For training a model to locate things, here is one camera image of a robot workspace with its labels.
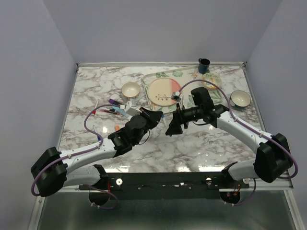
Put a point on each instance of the floral rectangular serving tray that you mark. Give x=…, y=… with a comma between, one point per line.
x=182, y=76

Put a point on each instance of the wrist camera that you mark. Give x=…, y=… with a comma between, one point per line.
x=130, y=108
x=176, y=96

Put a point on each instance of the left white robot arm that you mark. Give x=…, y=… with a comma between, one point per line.
x=52, y=170

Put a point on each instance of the blue acrylic marker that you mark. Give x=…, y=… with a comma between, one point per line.
x=164, y=121

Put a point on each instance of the teal rimmed white bowl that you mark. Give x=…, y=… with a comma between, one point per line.
x=239, y=99

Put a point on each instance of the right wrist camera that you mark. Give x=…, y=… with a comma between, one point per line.
x=176, y=96

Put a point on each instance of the cream and pink plate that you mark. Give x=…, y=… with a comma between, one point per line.
x=160, y=91

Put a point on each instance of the pink red pen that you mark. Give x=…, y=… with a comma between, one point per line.
x=110, y=111

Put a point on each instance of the purple highlighter black cap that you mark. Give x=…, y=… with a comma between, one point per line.
x=114, y=102

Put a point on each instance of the light blue highlighter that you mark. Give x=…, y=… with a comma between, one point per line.
x=122, y=112

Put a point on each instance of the white bowl blue stripes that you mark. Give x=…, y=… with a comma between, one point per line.
x=131, y=90

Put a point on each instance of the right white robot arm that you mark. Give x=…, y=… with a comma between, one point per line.
x=272, y=151

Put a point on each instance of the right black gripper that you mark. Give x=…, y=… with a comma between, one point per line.
x=174, y=127

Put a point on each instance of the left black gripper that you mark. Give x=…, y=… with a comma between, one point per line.
x=153, y=117

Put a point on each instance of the floral yellow rimmed bowl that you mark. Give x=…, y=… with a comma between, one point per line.
x=212, y=80

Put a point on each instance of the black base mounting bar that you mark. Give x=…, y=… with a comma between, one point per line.
x=168, y=185

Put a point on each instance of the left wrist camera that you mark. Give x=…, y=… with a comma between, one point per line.
x=130, y=108

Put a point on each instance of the red cap whiteboard marker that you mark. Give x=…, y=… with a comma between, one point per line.
x=95, y=108

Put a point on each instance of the dark blue mug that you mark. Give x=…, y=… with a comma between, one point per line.
x=203, y=65

